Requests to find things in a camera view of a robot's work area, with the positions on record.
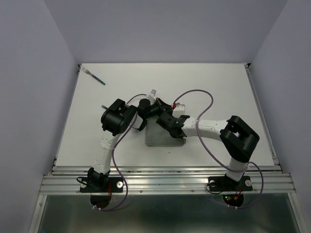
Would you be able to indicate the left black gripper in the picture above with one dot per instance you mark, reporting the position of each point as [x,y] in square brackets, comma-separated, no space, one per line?
[162,106]

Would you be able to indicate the grey cloth napkin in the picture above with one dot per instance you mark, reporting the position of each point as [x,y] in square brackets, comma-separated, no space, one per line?
[155,136]

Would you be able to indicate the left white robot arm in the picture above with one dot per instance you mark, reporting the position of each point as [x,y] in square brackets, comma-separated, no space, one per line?
[115,121]

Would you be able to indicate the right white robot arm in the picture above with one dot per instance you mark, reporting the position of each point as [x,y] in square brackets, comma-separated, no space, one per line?
[239,139]

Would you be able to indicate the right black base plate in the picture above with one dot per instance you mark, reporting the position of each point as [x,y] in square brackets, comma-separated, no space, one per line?
[226,184]

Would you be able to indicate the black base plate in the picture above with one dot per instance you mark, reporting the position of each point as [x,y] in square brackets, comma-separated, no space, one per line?
[112,185]
[226,184]

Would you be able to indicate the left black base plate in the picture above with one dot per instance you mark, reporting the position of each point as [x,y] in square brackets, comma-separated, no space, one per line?
[112,185]

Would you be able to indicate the aluminium rail frame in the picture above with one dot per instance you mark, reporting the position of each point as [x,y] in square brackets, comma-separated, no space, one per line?
[167,187]

